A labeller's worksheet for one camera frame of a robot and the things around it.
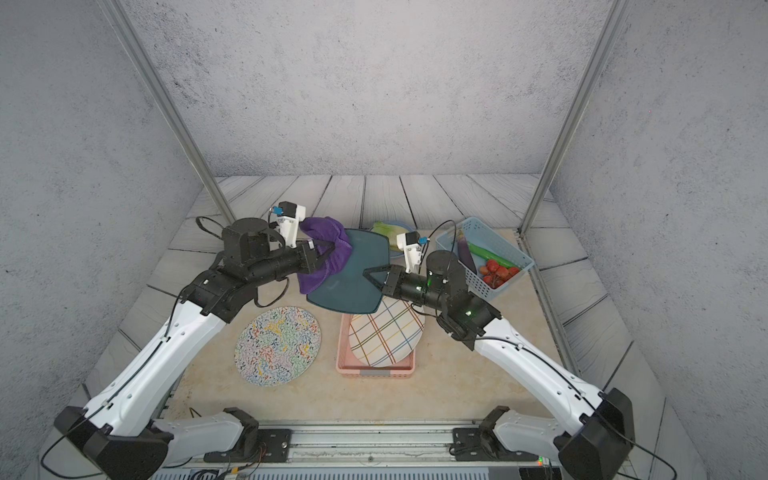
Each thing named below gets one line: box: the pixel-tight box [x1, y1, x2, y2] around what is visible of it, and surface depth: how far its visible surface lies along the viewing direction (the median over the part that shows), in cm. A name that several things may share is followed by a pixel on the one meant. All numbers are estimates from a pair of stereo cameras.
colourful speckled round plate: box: [234, 306, 322, 387], surface depth 91 cm
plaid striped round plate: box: [349, 296, 425, 368], surface depth 88 cm
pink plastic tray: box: [336, 313, 416, 379], surface depth 84 cm
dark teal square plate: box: [306, 228, 390, 314], surface depth 67 cm
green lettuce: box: [371, 221, 409, 251], surface depth 66 cm
